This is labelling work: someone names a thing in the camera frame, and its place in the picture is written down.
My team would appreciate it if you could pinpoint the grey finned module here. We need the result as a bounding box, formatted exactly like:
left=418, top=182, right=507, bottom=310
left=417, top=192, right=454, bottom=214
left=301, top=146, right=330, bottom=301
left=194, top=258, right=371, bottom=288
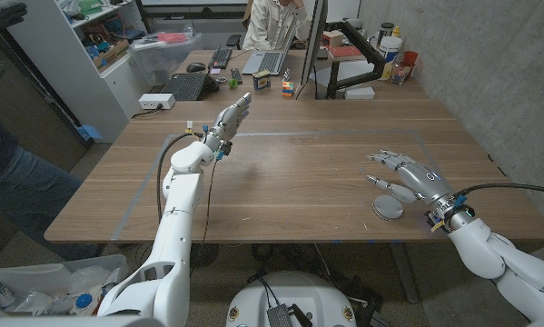
left=266, top=304, right=295, bottom=327

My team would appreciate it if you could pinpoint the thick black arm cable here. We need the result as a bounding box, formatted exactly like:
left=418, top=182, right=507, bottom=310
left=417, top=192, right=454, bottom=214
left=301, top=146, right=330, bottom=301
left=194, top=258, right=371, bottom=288
left=155, top=131, right=207, bottom=223
left=452, top=182, right=544, bottom=199

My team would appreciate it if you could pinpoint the white plastic bin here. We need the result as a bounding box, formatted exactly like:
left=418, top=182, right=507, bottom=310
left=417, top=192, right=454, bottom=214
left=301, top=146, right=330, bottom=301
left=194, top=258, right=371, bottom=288
left=0, top=253, right=132, bottom=317

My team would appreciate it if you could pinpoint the thin dark left arm cable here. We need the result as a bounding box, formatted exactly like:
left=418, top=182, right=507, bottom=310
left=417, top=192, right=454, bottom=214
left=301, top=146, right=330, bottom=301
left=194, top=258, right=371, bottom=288
left=202, top=156, right=219, bottom=243

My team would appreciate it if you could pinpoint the white power socket box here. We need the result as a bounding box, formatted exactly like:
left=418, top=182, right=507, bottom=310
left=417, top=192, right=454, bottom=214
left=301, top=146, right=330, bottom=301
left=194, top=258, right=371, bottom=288
left=138, top=93, right=176, bottom=111

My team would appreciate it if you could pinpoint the red book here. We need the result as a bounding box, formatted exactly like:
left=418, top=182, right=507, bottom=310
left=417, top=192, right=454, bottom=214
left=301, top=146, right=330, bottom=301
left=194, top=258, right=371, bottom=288
left=328, top=44, right=366, bottom=60

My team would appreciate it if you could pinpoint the small printed card box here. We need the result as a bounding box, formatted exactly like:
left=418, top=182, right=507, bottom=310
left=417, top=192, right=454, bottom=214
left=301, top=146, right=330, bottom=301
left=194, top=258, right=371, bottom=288
left=252, top=69, right=272, bottom=91

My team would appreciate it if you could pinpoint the dark lidded jar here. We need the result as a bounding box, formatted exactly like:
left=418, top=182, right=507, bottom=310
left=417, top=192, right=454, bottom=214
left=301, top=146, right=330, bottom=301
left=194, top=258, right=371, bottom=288
left=377, top=21, right=396, bottom=46

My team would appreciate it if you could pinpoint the green box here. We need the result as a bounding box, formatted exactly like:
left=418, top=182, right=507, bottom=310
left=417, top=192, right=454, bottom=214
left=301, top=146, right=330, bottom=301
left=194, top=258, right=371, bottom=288
left=77, top=0, right=105, bottom=15

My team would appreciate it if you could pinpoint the white shelf cabinet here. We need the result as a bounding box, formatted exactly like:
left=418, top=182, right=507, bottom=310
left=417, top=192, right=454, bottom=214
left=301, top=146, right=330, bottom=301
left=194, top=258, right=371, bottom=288
left=7, top=0, right=153, bottom=144

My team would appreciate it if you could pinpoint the black open laptop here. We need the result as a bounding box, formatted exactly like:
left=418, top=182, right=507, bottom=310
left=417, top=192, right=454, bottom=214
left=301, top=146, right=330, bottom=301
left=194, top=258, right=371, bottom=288
left=160, top=72, right=221, bottom=102

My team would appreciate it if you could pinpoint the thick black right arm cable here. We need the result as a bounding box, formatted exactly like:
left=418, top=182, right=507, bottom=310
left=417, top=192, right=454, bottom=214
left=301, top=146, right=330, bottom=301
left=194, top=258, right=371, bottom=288
left=452, top=182, right=544, bottom=199

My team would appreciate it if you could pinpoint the white plastic tub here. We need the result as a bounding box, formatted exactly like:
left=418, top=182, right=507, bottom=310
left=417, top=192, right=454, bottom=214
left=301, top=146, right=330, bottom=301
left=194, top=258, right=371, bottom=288
left=379, top=35, right=403, bottom=64

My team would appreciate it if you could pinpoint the red cup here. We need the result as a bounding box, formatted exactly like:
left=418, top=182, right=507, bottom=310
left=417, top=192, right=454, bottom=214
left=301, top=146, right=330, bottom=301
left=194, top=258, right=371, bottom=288
left=401, top=50, right=420, bottom=69

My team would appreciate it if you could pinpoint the pink flat packet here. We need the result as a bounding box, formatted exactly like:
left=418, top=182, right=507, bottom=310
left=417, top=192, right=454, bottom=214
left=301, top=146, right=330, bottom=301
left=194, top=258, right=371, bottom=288
left=156, top=31, right=189, bottom=45

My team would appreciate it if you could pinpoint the flat white box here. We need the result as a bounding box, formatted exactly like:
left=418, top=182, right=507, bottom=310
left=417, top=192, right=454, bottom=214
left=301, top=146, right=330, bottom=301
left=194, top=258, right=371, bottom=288
left=343, top=85, right=376, bottom=101

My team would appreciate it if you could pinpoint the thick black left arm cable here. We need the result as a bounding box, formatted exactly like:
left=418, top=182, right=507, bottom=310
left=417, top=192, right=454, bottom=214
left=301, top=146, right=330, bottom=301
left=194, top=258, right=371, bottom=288
left=155, top=131, right=207, bottom=223

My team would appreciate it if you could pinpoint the white robot torso base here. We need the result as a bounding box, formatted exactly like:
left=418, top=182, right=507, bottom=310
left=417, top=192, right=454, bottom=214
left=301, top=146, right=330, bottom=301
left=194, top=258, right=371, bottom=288
left=225, top=271, right=358, bottom=327

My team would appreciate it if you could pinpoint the open brown cardboard box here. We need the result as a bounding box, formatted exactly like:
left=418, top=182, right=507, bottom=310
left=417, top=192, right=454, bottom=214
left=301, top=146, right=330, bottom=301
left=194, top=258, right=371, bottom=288
left=92, top=38, right=131, bottom=70

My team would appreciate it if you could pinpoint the silver open laptop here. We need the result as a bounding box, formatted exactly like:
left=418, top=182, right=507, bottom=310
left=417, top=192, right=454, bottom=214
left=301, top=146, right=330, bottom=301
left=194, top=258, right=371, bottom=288
left=241, top=22, right=298, bottom=77

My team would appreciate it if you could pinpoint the blue round cap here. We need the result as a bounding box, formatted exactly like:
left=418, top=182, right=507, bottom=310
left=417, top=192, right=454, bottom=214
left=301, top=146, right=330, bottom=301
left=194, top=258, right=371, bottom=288
left=74, top=292, right=94, bottom=310

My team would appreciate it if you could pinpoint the black round fan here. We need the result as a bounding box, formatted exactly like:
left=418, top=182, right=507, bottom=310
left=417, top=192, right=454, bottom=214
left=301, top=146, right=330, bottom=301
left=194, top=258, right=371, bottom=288
left=187, top=243, right=221, bottom=270

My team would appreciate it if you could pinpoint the standing person's gloved left hand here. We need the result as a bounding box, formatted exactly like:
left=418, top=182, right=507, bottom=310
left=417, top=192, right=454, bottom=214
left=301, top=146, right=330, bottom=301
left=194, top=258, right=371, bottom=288
left=0, top=2, right=28, bottom=36

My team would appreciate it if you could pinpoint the white printed can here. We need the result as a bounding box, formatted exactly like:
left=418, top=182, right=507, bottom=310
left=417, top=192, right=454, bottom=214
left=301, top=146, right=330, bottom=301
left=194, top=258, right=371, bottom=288
left=0, top=281, right=15, bottom=311

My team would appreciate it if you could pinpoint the clear plastic storage bin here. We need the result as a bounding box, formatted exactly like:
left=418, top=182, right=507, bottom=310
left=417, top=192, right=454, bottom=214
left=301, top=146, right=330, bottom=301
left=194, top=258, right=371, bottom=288
left=128, top=32, right=204, bottom=87

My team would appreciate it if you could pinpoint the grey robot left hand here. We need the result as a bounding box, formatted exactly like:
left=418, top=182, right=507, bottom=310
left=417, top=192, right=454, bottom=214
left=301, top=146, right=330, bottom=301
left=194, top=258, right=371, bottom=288
left=202, top=92, right=253, bottom=158

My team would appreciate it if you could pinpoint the silver round jar lid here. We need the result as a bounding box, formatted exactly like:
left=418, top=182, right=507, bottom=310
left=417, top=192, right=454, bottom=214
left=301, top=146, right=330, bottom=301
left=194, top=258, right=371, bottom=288
left=371, top=193, right=404, bottom=223

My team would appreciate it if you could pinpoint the small cardboard box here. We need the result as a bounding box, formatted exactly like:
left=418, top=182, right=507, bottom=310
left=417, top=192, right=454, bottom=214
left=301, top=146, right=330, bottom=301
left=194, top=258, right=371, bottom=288
left=321, top=30, right=345, bottom=49

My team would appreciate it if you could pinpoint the grey flat computer monitor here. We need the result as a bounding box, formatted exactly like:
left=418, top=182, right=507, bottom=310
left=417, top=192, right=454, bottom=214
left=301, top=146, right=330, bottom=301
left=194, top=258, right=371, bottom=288
left=300, top=0, right=330, bottom=87

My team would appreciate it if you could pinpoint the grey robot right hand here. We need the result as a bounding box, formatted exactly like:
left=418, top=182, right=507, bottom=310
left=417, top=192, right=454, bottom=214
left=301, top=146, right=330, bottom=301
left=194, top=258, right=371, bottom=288
left=364, top=149, right=456, bottom=209

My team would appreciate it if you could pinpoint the clear glass with items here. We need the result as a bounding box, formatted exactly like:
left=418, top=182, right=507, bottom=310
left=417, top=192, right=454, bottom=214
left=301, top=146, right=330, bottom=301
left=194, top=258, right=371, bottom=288
left=391, top=63, right=411, bottom=86

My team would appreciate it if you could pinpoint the black keyboard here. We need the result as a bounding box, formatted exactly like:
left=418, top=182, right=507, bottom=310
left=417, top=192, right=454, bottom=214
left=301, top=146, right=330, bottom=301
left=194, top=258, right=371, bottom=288
left=207, top=44, right=234, bottom=70

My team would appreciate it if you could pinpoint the standing person in blue jeans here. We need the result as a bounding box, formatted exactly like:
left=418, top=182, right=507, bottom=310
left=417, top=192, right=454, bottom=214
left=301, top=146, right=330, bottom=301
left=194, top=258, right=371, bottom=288
left=0, top=113, right=100, bottom=269

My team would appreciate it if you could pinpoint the black power box cable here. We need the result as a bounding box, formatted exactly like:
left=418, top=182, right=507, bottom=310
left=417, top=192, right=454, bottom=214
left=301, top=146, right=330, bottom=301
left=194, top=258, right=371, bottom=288
left=130, top=106, right=163, bottom=120

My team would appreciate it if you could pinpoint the seated person in beige jacket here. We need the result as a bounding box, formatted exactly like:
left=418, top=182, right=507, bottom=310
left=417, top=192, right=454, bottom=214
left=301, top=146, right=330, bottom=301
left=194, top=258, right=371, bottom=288
left=242, top=0, right=309, bottom=52

